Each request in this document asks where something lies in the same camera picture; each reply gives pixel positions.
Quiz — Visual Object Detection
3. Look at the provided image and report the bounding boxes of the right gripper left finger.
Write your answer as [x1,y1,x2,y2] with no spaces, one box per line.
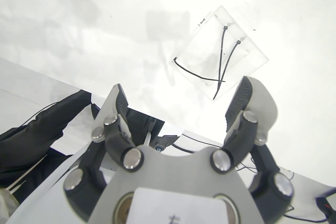
[62,83,145,223]

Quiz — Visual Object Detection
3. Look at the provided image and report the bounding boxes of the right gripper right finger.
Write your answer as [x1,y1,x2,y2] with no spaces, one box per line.
[211,76,295,223]

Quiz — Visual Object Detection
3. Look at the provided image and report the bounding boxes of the thin black zip tie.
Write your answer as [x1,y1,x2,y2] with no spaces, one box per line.
[173,57,227,83]
[213,40,242,101]
[217,25,229,90]

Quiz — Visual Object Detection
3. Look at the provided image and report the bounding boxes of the clear plastic plate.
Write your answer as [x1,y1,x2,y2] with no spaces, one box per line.
[169,6,270,102]

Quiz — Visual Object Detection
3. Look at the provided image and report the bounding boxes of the black device with red mark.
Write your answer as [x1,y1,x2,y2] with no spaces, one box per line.
[315,187,336,223]

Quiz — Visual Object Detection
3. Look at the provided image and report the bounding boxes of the black metal frame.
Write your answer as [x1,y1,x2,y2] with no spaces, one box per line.
[127,108,182,153]

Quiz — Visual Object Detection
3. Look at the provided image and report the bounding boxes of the thin black cable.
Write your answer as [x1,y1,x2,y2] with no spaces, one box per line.
[181,134,224,150]

